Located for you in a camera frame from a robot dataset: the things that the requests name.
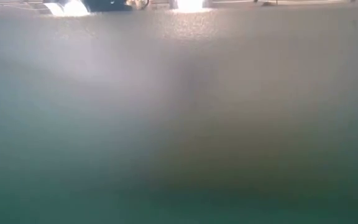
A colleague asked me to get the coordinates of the dark blue background object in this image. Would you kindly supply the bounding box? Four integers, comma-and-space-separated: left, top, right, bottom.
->
82, 0, 134, 13

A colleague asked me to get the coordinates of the teal plastic bin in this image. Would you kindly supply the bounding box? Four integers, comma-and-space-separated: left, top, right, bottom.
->
0, 9, 358, 224

